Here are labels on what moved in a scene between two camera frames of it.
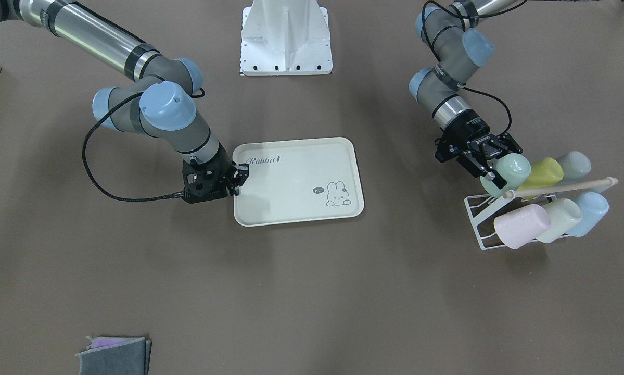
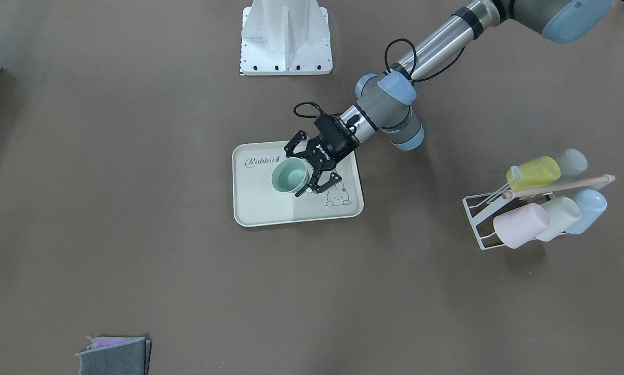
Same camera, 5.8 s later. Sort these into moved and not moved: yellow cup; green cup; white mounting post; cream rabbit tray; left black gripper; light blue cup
Moved: left black gripper; green cup
Not moved: light blue cup; white mounting post; yellow cup; cream rabbit tray
